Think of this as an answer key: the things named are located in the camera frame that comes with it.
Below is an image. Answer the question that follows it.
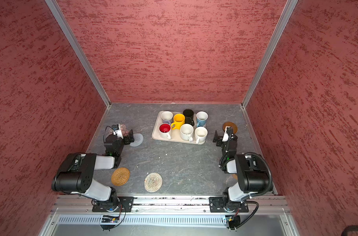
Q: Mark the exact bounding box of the grey round coaster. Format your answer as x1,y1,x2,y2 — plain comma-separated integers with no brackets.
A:
130,133,144,147

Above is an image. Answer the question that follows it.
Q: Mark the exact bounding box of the brown round wooden coaster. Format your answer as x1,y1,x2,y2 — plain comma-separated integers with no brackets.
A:
222,122,238,134

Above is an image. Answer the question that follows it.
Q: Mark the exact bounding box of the brown woven rattan coaster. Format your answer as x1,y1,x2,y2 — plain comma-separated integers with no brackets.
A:
111,167,130,186

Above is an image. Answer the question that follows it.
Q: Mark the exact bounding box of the beige woven spiral coaster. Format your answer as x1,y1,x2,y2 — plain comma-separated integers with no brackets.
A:
144,173,163,192

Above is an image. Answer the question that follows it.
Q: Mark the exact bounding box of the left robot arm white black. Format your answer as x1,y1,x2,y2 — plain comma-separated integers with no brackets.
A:
51,124,135,212

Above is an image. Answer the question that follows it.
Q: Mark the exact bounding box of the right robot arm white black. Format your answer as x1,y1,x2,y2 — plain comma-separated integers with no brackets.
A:
209,127,273,212

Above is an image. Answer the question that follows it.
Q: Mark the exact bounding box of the pink flower coaster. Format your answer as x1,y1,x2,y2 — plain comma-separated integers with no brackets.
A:
119,124,129,137

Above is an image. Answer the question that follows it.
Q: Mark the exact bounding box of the white mug right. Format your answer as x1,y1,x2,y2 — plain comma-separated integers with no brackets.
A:
195,126,208,144

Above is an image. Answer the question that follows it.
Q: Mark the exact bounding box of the light blue mug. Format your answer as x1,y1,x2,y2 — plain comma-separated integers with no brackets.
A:
196,111,209,127

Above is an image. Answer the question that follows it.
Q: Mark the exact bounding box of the white mug centre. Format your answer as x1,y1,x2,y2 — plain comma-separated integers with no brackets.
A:
180,124,194,143

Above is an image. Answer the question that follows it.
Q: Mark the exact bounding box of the white mug red inside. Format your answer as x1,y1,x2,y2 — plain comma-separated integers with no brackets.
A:
159,123,172,140

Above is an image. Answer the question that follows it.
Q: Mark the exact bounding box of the black mug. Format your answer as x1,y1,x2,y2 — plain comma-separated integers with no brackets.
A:
183,109,194,126

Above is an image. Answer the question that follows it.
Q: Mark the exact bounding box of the beige serving tray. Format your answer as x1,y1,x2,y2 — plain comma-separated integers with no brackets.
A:
152,111,208,145

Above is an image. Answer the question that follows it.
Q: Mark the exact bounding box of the yellow mug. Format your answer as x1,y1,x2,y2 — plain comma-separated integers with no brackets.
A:
171,114,185,130

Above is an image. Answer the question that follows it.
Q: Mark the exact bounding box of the white mug purple band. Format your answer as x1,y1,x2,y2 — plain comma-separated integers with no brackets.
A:
160,111,174,124

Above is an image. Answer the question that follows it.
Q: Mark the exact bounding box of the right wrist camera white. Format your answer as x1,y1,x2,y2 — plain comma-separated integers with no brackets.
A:
222,126,233,142

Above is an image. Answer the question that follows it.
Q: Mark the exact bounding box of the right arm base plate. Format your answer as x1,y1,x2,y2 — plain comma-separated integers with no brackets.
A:
209,197,249,213

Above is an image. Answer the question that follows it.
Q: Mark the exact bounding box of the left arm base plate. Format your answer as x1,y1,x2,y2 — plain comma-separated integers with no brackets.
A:
91,196,134,213

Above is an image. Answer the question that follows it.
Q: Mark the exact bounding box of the aluminium mounting rail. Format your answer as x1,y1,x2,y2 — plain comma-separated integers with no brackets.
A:
49,195,292,215

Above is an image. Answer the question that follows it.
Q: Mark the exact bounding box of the black cable bottom right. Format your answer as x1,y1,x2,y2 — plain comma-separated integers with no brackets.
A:
340,225,358,236

